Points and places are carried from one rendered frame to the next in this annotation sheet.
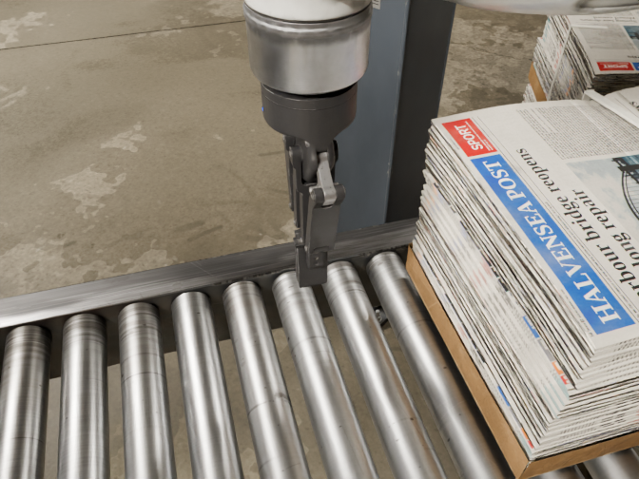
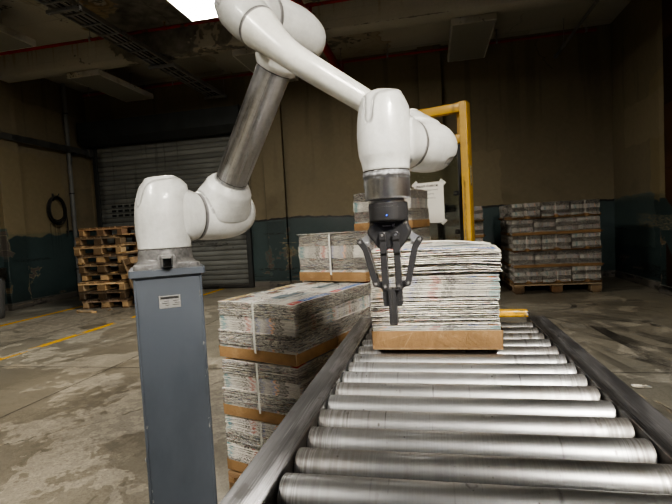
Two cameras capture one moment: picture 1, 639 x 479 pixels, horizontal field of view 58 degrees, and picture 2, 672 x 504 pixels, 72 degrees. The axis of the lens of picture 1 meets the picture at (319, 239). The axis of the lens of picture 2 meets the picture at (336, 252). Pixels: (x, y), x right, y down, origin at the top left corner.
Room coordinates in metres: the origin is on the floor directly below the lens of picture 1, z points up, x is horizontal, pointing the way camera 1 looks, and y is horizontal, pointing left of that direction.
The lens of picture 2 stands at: (0.08, 0.85, 1.09)
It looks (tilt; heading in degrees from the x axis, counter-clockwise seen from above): 3 degrees down; 298
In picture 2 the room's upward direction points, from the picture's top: 3 degrees counter-clockwise
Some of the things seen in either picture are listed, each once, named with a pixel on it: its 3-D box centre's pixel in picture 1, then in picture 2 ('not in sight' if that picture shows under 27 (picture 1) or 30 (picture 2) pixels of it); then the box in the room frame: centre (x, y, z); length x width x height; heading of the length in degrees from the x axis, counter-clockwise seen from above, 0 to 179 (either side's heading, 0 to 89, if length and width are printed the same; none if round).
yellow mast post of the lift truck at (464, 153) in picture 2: not in sight; (466, 238); (0.73, -2.23, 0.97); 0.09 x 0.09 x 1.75; 86
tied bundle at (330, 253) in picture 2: not in sight; (345, 256); (1.12, -1.23, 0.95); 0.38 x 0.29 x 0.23; 176
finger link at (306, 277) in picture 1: (312, 259); (395, 305); (0.40, 0.01, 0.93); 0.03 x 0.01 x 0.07; 105
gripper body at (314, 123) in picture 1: (309, 124); (389, 225); (0.41, 0.01, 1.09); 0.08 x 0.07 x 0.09; 15
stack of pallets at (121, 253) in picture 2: not in sight; (124, 264); (7.02, -4.53, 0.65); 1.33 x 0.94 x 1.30; 110
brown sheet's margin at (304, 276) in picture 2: not in sight; (346, 273); (1.12, -1.23, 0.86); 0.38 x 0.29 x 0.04; 176
